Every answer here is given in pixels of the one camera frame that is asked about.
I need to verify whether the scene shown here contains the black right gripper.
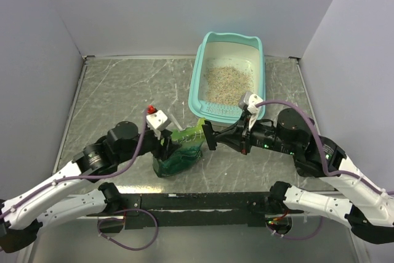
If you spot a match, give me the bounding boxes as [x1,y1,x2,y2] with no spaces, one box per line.
[213,110,294,153]

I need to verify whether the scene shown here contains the clear plastic scoop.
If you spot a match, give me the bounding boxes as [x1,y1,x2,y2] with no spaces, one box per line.
[169,113,183,132]

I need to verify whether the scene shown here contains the green cat litter bag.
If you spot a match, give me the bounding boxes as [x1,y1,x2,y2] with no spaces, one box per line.
[153,118,206,177]

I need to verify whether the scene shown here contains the teal cat litter box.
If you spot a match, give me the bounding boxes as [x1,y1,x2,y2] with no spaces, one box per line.
[188,31,266,126]

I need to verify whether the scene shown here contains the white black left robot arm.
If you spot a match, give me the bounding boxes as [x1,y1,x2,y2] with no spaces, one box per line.
[1,121,180,253]

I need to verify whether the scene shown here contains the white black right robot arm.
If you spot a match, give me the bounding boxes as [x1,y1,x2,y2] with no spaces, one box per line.
[204,108,393,245]

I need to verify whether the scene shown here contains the beige cat litter granules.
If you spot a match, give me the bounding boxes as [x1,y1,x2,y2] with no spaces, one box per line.
[203,67,254,106]

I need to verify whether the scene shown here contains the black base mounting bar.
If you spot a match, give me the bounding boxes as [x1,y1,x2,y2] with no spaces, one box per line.
[97,192,301,230]

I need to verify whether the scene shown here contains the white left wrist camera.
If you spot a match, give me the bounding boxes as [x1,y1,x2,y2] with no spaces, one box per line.
[146,110,171,140]

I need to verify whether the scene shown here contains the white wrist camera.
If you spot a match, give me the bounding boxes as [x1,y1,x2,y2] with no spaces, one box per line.
[146,110,171,140]
[238,91,263,131]

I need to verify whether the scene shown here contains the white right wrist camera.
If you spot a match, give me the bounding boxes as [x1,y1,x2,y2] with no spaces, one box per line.
[238,91,263,131]

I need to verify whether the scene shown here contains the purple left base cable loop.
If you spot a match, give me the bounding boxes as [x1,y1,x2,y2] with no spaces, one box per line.
[97,209,159,251]

